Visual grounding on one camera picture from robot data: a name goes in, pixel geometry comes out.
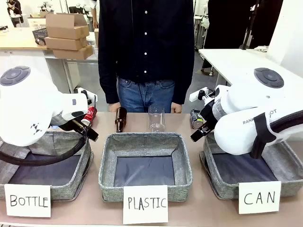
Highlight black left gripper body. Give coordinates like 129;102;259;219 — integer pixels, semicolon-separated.
51;117;92;138

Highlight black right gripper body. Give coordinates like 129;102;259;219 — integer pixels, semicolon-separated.
199;101;218;133

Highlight dark green-topped drink can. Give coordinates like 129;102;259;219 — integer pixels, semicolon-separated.
189;108;204;130

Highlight crushed red drink can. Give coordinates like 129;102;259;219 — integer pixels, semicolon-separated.
81;105;98;126

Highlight brown glass bottle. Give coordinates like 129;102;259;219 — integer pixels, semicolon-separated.
115;106;128;133

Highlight clear plastic bottle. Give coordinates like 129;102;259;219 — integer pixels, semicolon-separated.
147;104;166;133

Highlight grey fabric basket plastic label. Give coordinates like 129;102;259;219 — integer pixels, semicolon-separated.
98;131;194;203

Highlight grey fabric basket bottle label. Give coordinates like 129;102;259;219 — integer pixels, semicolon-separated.
0;131;95;202

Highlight white paper sign CAN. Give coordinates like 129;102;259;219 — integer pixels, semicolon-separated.
238;180;282;215

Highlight black mesh basket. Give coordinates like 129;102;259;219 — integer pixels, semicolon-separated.
31;27;49;46

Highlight grey fabric basket can label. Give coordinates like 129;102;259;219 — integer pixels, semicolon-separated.
199;132;303;201

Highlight person's left hand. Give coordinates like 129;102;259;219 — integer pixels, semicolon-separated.
170;102;183;114

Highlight person's blue jeans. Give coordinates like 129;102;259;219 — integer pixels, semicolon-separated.
117;77;176;114

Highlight white background table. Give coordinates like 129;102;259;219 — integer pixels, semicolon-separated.
198;48;303;86

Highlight white table under boxes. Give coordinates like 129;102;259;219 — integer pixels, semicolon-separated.
44;32;99;93

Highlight closed flat cardboard box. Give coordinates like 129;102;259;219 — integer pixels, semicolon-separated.
44;36;89;51
52;44;94;61

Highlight white paper sign BOTTLE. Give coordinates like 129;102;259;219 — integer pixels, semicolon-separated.
4;183;52;218

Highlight white paper sign PLASTIC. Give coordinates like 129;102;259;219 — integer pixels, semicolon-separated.
122;184;169;225

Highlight black curtain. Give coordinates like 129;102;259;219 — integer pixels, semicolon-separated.
204;0;284;50

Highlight person in dark shirt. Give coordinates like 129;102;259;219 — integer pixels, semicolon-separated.
98;0;195;105

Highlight open cardboard box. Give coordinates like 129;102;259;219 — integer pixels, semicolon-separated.
45;12;90;40

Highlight wooden background table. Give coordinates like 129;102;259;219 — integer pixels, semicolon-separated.
0;26;49;51

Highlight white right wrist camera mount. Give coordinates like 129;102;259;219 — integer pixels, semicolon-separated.
189;87;216;103

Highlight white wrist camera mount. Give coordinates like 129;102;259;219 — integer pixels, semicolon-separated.
76;87;98;106
189;87;216;103

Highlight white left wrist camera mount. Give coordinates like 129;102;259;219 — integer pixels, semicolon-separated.
76;87;98;106

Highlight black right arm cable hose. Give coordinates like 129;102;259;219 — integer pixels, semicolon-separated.
250;111;303;159

